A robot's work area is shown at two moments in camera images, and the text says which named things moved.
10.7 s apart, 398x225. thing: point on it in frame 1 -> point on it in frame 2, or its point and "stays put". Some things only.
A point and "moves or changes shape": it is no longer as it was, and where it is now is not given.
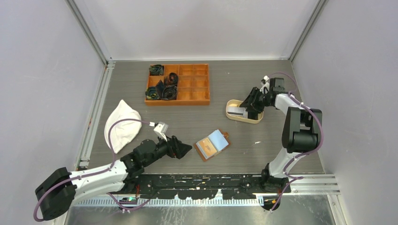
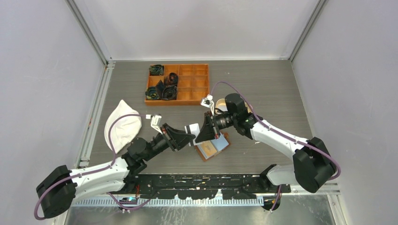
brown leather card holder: (213, 145) stays put
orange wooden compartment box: (193, 86) stays put
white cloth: (122, 133) stays put
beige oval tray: (235, 102) moves or changes shape
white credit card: (237, 111) moves or changes shape
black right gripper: (253, 95) -> (208, 131)
